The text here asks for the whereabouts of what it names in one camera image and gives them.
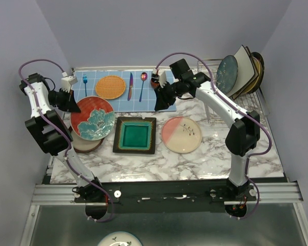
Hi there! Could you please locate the white square plate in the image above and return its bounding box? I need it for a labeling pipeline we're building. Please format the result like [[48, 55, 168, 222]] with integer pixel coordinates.
[[227, 45, 255, 97]]

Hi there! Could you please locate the dark teal round plate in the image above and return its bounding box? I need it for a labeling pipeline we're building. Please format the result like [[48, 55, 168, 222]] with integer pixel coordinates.
[[216, 55, 238, 94]]

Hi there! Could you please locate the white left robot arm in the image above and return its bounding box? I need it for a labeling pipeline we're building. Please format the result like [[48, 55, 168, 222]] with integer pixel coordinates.
[[20, 73, 106, 202]]

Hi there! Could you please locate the red rimmed round plate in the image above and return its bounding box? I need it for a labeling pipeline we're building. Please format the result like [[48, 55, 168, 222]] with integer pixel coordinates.
[[71, 131, 103, 153]]

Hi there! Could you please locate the wire dish rack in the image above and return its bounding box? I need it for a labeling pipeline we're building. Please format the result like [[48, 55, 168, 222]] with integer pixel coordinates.
[[204, 59, 270, 126]]

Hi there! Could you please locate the beige floral round plate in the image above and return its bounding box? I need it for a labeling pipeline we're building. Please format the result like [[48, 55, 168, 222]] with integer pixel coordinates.
[[161, 116, 202, 154]]

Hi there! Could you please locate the black teal square plate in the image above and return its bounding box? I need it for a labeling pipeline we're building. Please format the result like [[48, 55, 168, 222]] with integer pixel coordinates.
[[112, 117, 157, 154]]

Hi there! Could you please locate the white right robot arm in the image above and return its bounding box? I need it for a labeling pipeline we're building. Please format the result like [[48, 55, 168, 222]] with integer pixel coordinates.
[[151, 59, 260, 201]]

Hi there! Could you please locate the white floral plate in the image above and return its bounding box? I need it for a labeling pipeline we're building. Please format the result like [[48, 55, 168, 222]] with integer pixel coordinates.
[[98, 231, 142, 246]]

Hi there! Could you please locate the woven wicker round trivet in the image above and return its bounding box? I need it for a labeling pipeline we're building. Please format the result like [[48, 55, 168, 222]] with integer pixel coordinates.
[[94, 75, 126, 100]]

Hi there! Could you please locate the orange black mug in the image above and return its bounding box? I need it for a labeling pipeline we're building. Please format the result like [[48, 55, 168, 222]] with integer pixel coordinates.
[[150, 72, 160, 89]]

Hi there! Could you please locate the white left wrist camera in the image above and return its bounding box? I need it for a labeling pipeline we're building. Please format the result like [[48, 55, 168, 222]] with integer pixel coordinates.
[[61, 72, 78, 93]]

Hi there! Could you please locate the yellow round plate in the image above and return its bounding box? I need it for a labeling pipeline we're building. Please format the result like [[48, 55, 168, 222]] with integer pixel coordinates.
[[243, 57, 261, 94]]

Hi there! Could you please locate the white red rimmed plate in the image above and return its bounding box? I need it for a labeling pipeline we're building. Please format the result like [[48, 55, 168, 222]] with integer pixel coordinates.
[[70, 96, 116, 141]]

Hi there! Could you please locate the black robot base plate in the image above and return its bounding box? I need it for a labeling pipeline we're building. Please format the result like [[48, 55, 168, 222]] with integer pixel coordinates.
[[74, 179, 257, 214]]

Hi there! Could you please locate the cream square dark-rimmed plate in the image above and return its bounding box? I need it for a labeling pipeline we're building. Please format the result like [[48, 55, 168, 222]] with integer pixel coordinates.
[[231, 45, 259, 100]]

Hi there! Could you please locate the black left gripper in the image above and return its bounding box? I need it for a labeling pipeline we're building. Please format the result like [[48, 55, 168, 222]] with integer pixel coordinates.
[[47, 88, 80, 113]]

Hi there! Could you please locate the aluminium frame rail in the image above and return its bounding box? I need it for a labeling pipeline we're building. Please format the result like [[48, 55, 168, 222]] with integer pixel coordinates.
[[31, 182, 303, 206]]

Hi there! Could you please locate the iridescent spoon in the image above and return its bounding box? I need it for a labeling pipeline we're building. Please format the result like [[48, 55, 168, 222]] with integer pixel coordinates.
[[139, 72, 148, 102]]

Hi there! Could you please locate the blue fork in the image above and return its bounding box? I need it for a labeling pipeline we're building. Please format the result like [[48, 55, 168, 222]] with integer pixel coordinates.
[[82, 75, 88, 97]]

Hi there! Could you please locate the blue grid placemat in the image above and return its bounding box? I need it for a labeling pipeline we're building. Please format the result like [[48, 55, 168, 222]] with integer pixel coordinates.
[[65, 70, 177, 113]]

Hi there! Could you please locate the iridescent knife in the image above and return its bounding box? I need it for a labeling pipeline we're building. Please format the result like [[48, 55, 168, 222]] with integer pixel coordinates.
[[127, 72, 133, 101]]

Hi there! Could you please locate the dark olive round plate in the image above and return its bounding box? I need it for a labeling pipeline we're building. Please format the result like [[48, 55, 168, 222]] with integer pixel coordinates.
[[245, 52, 264, 94]]

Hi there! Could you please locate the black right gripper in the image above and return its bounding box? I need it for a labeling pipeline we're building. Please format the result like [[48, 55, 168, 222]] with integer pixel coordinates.
[[153, 80, 183, 112]]

